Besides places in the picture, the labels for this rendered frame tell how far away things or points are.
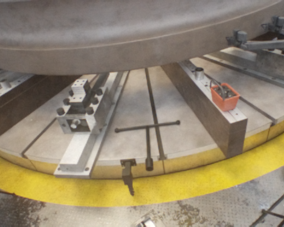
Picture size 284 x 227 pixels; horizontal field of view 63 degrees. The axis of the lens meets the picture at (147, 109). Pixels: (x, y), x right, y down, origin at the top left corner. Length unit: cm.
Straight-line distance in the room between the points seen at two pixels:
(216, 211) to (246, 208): 23
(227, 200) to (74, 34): 191
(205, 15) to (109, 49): 89
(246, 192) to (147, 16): 169
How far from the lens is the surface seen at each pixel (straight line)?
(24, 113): 303
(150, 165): 191
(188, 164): 224
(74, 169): 204
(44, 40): 241
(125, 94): 280
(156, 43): 204
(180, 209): 209
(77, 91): 216
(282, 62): 272
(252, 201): 218
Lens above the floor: 184
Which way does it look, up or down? 38 degrees down
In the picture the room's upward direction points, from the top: 10 degrees counter-clockwise
